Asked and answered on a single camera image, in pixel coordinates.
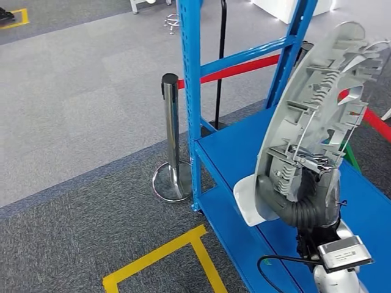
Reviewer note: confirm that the black pole stand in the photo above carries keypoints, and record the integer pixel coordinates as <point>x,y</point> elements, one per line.
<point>220,60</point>

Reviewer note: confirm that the green plastic crate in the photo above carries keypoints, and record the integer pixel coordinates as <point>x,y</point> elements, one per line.
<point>351,159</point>

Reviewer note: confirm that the white plastic cover part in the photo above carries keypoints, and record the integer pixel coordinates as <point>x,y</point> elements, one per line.
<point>244,202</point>

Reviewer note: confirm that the grey plastic wheel hubcap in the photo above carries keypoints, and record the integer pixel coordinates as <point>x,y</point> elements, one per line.
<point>293,101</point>

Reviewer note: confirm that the chrome stanchion post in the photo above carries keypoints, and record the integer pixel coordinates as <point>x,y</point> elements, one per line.
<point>171,133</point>
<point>305,47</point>

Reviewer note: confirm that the white partition block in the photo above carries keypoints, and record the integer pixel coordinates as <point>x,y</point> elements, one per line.
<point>290,10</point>

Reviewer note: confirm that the chrome stool base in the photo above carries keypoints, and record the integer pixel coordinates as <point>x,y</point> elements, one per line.
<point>171,24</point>

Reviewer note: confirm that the white table legs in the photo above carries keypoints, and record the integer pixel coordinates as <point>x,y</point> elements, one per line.
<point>133,6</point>

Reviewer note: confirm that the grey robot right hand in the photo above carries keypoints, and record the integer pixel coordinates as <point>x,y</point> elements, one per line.
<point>321,202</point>

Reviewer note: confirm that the blue metal shelf rack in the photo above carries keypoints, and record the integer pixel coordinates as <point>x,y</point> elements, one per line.
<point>232,153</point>

